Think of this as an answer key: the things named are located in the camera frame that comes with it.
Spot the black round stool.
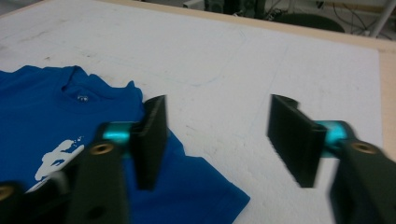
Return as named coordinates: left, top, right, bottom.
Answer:
left=274, top=12, right=346, bottom=34

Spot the blue T-shirt with white print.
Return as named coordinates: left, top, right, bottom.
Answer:
left=0, top=64, right=251, bottom=224

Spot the black computer tower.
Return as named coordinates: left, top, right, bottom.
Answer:
left=204, top=0, right=233, bottom=15

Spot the white foam mat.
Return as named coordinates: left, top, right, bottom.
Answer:
left=0, top=0, right=385, bottom=224

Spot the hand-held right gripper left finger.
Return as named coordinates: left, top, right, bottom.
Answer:
left=64, top=94, right=169, bottom=224

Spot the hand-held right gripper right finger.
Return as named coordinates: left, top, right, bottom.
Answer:
left=266, top=93, right=396, bottom=224

